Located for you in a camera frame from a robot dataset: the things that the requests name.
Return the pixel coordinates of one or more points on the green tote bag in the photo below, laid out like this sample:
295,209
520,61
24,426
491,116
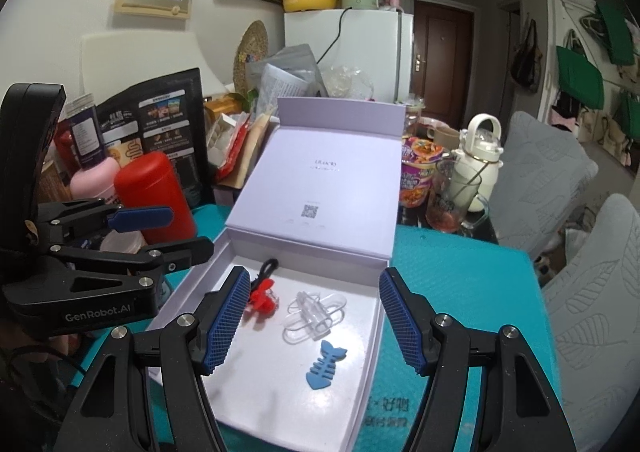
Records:
580,77
631,117
616,32

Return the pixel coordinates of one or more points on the clear plastic hair clip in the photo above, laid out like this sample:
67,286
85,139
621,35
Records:
310,317

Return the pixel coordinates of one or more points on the brown door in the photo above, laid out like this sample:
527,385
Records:
442,57

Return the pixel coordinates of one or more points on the dark labelled jar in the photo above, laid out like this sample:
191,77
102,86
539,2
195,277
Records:
87,132

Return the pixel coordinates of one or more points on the pale lavender gift box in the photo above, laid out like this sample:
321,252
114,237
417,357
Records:
310,172

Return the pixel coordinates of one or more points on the crumpled clear plastic bag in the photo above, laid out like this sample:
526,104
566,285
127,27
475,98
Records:
347,82

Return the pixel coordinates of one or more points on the blue fishbone hair clip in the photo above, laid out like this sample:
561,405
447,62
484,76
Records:
322,367

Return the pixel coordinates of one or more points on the white refrigerator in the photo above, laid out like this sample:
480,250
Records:
370,47

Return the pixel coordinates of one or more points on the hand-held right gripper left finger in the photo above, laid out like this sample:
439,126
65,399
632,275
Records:
227,322

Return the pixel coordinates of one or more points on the grey plastic bag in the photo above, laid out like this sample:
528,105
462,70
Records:
295,59

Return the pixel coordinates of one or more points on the kraft paper pouch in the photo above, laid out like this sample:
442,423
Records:
257,142

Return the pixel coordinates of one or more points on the glass mug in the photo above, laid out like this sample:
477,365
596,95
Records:
450,202

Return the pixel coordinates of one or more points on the black hanging bag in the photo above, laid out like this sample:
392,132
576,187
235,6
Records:
526,62

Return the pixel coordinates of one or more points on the small red hair clip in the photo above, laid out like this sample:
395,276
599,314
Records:
261,301

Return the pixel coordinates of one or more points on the black printed snack bag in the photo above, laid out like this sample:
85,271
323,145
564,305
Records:
165,122

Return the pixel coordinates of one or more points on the beige mug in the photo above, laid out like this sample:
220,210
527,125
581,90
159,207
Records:
442,137

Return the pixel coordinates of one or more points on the pink canister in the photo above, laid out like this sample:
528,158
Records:
92,182

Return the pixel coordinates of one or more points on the teal bubble mat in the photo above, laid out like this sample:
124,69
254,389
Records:
465,282

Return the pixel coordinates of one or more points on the red canister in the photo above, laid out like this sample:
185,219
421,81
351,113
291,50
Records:
155,192

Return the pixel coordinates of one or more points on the woven straw fan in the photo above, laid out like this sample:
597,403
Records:
252,52

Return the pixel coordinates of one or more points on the black hair clip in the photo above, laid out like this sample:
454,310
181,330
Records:
270,264

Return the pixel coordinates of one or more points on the grey leaf-pattern covered chair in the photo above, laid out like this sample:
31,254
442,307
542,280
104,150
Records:
540,172
595,307

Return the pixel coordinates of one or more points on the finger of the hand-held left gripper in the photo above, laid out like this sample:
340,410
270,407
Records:
140,218
185,252

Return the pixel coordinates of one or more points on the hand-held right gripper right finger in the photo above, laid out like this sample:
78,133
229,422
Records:
405,322

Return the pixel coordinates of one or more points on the purple instant noodle cup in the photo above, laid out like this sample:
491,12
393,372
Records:
417,172

